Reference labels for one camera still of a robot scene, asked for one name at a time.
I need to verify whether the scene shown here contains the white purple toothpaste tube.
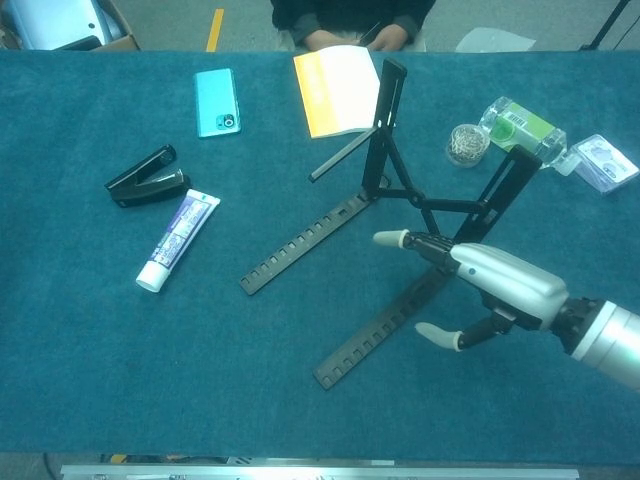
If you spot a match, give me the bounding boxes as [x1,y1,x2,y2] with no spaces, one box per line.
[135,188,222,294]

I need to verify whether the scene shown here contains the black stapler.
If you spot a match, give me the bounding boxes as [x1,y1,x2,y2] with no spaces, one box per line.
[103,144,192,210]

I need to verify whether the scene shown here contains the teal smartphone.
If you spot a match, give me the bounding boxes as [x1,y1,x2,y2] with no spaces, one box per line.
[193,67,242,140]

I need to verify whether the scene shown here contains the aluminium frame rail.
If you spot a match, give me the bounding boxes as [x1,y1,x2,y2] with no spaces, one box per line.
[59,463,581,480]

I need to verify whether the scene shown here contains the clear plastic box blue contents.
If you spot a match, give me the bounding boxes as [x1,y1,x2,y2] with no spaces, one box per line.
[571,133,640,195]

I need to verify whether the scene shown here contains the clear bottle green label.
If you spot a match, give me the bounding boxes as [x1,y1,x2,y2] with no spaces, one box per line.
[477,96,576,176]

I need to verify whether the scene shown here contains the black tripod leg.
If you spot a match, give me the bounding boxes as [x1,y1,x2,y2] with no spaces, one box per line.
[578,0,634,51]

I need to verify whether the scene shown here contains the cardboard box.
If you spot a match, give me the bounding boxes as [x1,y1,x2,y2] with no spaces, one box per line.
[0,0,141,52]

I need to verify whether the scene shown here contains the clear jar of paper clips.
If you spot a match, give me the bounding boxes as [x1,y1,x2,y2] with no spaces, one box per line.
[445,123,492,169]

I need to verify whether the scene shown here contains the teal table cloth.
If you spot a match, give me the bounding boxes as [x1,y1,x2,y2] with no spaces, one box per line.
[0,48,640,460]

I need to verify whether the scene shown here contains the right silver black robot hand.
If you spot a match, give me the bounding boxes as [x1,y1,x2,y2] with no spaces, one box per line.
[372,229,571,354]

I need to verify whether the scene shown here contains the silver device in cardboard box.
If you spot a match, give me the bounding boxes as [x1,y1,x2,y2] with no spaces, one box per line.
[4,0,114,51]

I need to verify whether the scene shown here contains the seated person dark jacket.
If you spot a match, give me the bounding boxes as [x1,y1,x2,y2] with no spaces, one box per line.
[269,0,426,53]

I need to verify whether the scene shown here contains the black folding laptop stand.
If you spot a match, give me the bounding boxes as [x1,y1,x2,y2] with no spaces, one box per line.
[238,57,543,392]

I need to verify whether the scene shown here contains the yellow white notebook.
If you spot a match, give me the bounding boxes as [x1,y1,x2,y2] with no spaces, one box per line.
[292,44,382,140]

